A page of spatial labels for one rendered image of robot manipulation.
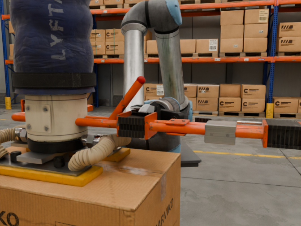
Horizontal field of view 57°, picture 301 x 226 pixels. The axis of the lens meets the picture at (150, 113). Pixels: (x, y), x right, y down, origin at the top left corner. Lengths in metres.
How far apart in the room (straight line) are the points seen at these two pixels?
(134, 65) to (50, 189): 0.63
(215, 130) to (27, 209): 0.47
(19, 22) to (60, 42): 0.12
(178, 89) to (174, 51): 0.23
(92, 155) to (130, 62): 0.56
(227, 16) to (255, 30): 0.82
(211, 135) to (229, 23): 7.39
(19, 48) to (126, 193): 0.45
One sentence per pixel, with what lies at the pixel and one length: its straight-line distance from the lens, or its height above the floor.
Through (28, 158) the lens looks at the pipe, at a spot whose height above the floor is 0.99.
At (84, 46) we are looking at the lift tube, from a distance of 0.78.
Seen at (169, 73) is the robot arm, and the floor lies 1.20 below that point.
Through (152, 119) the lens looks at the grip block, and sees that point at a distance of 0.71.
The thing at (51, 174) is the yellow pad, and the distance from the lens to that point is 0.73.
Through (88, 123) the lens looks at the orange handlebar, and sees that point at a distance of 0.77.
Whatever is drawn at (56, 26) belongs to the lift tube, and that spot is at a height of 1.32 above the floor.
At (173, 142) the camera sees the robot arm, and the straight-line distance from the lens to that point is 1.02.
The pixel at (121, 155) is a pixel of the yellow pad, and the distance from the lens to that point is 0.85.
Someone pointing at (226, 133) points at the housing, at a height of 1.07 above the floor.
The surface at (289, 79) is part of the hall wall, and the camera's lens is 9.44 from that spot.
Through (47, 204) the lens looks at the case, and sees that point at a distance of 0.68.
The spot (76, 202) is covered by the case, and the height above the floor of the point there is 0.94.
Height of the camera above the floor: 1.21
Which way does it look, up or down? 8 degrees down
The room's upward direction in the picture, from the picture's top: straight up
